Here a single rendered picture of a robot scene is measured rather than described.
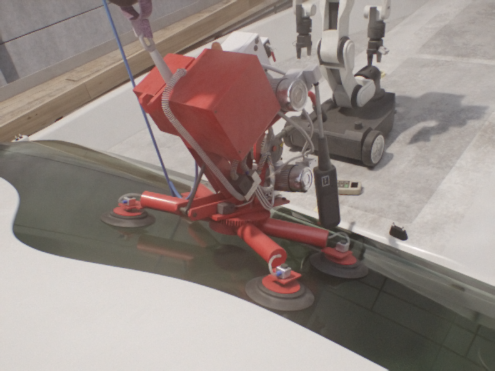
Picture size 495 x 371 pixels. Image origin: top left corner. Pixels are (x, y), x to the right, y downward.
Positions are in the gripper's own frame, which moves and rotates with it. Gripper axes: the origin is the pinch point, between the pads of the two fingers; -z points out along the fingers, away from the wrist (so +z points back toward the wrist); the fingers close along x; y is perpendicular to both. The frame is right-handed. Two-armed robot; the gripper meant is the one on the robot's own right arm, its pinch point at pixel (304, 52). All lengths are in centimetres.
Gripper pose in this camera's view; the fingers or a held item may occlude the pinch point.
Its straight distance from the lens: 290.8
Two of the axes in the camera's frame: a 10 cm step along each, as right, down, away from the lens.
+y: 7.9, 2.3, -5.6
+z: -0.4, -9.1, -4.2
